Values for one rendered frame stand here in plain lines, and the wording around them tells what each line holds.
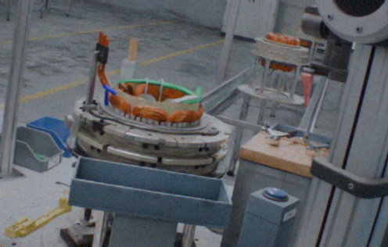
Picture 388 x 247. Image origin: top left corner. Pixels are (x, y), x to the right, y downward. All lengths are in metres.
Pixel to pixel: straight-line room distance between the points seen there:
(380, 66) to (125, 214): 0.44
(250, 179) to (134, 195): 0.41
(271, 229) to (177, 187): 0.19
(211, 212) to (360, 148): 0.26
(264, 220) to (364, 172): 0.31
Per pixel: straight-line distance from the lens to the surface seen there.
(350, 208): 0.83
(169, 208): 0.93
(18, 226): 1.35
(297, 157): 1.28
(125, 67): 1.31
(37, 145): 1.85
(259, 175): 1.26
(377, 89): 0.81
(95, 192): 0.92
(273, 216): 1.08
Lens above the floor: 1.39
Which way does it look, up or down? 14 degrees down
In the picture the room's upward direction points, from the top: 11 degrees clockwise
